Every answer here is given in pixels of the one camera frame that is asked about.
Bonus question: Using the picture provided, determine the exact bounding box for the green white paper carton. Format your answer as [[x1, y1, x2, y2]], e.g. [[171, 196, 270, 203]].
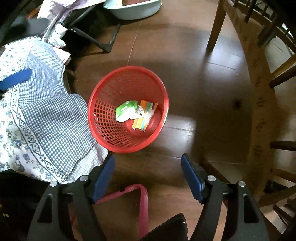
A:
[[115, 100, 144, 123]]

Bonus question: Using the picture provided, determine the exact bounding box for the colourful striped cardboard box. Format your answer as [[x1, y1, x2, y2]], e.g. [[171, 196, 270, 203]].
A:
[[132, 100, 158, 131]]

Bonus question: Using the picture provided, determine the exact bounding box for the blue floral bedsheet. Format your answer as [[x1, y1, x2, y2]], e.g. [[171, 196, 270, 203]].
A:
[[1, 37, 108, 183]]

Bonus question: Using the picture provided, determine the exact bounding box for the red mesh waste basket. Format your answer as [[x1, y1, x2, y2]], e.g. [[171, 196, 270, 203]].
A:
[[88, 66, 169, 153]]

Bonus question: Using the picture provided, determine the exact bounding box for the folded purple blanket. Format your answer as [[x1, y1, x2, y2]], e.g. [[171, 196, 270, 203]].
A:
[[37, 0, 105, 48]]

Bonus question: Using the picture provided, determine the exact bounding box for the light blue wash basin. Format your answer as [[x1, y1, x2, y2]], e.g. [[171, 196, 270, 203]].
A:
[[103, 1, 162, 21]]

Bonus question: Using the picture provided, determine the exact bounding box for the wooden chair near basket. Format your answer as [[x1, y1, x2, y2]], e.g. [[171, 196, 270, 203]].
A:
[[207, 1, 295, 240]]

